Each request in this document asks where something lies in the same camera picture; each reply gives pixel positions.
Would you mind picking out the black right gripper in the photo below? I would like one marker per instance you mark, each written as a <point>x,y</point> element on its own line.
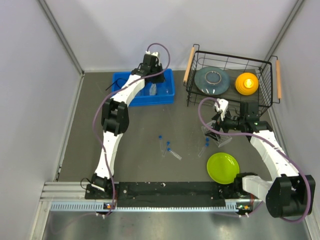
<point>216,136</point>

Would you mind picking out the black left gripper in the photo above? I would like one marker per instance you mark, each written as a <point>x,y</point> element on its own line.
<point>161,79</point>

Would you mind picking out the clear plastic bag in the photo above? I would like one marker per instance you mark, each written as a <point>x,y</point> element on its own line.
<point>153,89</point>

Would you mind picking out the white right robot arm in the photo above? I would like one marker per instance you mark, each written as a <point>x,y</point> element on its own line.
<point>289,194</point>

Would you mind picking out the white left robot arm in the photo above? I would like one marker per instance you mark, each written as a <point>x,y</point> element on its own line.
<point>115,122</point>

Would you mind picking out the clear test tube rack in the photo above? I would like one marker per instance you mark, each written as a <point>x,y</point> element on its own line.
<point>225,139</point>

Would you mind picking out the blue plastic bin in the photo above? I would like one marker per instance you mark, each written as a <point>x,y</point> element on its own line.
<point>165,90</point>

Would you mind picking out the lime green plate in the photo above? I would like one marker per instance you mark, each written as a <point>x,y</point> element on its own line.
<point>222,168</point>

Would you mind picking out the blue-grey ceramic plate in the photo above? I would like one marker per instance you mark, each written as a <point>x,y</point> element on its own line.
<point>212,80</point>

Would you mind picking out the orange collapsible funnel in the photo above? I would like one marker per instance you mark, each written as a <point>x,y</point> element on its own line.
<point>246,83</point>

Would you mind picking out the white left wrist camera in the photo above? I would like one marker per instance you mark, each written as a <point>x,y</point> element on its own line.
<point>155,54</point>

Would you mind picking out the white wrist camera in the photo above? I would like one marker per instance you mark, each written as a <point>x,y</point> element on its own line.
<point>155,54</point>
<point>221,107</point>

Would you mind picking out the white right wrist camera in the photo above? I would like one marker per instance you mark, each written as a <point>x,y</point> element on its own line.
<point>221,107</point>

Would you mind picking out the black ring stand clamp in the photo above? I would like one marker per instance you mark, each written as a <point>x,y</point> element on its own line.
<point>116,85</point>

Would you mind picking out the black wire basket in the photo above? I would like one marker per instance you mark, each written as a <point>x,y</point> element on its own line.
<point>234,66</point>

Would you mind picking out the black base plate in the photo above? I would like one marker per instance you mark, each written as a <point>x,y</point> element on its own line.
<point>173,194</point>

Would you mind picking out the grey slotted cable duct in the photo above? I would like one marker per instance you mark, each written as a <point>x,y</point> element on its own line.
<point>228,206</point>

